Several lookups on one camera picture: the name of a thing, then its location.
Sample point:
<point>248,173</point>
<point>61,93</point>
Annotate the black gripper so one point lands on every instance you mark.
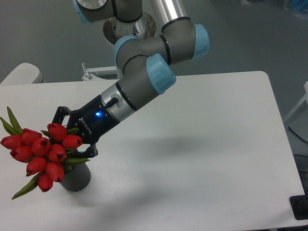
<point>93,120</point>

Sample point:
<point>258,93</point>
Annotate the red tulip bouquet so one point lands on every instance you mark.
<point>45,153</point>

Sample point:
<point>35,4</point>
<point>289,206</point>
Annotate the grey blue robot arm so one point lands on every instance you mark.
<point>143,62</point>

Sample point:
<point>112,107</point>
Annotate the dark grey ribbed vase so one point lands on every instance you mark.
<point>76,178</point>

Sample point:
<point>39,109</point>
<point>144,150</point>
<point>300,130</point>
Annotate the white chair back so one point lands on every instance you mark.
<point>24,73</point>

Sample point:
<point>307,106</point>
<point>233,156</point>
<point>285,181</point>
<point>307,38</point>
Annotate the white furniture at right edge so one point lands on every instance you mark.
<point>299,108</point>

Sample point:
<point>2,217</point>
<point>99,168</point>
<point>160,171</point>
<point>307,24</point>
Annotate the black box at table edge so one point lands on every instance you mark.
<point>299,204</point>

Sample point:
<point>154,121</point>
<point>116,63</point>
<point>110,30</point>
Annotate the blue items in clear bag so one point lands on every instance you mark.
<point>298,8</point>

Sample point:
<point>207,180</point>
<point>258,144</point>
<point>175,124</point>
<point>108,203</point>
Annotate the white metal base frame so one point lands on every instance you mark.
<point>97,73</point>

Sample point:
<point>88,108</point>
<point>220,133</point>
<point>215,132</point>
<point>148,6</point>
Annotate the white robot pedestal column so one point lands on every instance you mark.
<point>143,28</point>

